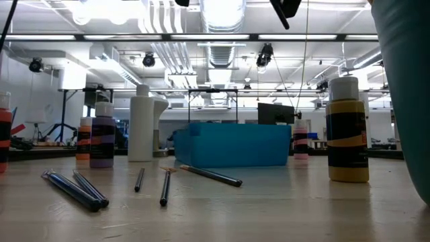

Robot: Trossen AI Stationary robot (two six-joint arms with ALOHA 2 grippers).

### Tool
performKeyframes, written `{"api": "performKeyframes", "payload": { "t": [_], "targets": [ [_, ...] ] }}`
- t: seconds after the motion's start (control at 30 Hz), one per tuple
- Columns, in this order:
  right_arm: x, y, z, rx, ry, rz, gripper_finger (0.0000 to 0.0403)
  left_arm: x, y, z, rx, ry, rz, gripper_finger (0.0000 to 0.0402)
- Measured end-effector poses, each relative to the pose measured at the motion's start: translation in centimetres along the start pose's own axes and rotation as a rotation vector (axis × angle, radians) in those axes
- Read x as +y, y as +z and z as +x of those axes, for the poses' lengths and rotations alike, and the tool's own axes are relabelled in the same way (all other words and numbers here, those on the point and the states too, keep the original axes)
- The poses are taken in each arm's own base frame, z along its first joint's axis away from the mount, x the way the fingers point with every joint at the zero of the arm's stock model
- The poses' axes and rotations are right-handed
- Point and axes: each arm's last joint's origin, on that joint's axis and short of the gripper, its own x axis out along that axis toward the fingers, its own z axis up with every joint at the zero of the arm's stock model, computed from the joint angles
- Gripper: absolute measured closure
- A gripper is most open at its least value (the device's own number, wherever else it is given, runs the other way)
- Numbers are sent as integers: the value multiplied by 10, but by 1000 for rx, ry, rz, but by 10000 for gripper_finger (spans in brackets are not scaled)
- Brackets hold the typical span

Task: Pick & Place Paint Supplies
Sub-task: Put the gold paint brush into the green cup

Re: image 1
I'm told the black computer monitor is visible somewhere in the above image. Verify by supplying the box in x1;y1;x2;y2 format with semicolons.
257;102;296;126

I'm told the small purple paint bottle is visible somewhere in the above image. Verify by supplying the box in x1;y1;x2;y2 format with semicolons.
89;101;116;169

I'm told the small red paint bottle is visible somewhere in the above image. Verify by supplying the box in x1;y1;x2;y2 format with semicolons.
0;91;13;174

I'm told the small yellow paint bottle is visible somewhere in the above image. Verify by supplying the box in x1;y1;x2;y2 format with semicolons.
325;76;370;184

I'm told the black overhead frame beam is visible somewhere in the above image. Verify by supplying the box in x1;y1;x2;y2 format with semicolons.
0;32;380;42

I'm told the small pink paint bottle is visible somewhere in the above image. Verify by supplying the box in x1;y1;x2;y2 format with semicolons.
294;119;309;160

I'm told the thin hanging cable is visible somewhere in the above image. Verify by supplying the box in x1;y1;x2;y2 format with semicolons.
295;0;310;112

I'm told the large white paint bottle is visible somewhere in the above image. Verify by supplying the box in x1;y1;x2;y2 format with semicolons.
128;83;155;163

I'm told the silver ceiling ventilation duct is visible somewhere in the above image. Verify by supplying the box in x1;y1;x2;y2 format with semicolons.
200;0;247;33

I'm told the black ceiling spotlight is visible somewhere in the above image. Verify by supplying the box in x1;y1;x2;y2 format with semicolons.
142;52;156;68
256;42;274;68
28;57;44;73

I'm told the teal plastic bin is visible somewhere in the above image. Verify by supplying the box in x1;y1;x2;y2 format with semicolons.
173;122;292;169

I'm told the small orange paint bottle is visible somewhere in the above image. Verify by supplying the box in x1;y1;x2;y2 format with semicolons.
75;116;93;161

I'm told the dark green cup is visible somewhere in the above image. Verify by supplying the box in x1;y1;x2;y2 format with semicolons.
370;0;430;206

